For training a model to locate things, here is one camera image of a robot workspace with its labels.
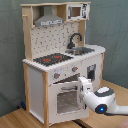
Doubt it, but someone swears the black toy stovetop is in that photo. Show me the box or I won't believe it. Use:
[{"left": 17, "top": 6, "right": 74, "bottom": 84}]
[{"left": 34, "top": 53, "right": 70, "bottom": 66}]

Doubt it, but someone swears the red oven knob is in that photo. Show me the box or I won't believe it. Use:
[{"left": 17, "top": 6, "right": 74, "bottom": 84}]
[
  {"left": 71, "top": 66, "right": 79, "bottom": 73},
  {"left": 54, "top": 73, "right": 60, "bottom": 79}
]

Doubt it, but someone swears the right red oven knob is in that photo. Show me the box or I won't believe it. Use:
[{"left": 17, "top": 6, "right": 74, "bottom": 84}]
[{"left": 71, "top": 66, "right": 79, "bottom": 73}]

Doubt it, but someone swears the silver toy sink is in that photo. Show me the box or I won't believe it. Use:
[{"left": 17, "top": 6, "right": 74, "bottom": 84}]
[{"left": 65, "top": 47, "right": 95, "bottom": 56}]

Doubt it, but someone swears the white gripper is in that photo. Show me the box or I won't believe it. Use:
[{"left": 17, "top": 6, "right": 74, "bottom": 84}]
[{"left": 77, "top": 77, "right": 93, "bottom": 106}]

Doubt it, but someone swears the black toy faucet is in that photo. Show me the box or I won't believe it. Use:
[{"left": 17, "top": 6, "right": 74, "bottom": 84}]
[{"left": 66, "top": 32, "right": 83, "bottom": 50}]

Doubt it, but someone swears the grey range hood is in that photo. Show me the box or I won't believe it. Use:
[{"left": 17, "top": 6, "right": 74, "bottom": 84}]
[{"left": 35, "top": 5, "right": 64, "bottom": 27}]

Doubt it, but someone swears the white oven door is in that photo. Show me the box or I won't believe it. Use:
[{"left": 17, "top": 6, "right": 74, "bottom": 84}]
[{"left": 49, "top": 81, "right": 89, "bottom": 124}]

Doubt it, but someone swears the wooden toy kitchen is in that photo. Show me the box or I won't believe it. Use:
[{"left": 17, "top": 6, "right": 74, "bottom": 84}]
[{"left": 22, "top": 2, "right": 105, "bottom": 128}]

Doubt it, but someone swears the toy microwave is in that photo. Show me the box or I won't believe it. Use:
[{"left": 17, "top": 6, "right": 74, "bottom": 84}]
[{"left": 67, "top": 3, "right": 90, "bottom": 20}]

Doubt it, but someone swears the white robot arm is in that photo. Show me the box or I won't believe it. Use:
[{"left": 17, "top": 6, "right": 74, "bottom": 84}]
[{"left": 77, "top": 77, "right": 128, "bottom": 116}]

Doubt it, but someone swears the left red oven knob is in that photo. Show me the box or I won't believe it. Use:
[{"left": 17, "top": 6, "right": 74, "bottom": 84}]
[{"left": 54, "top": 73, "right": 60, "bottom": 79}]

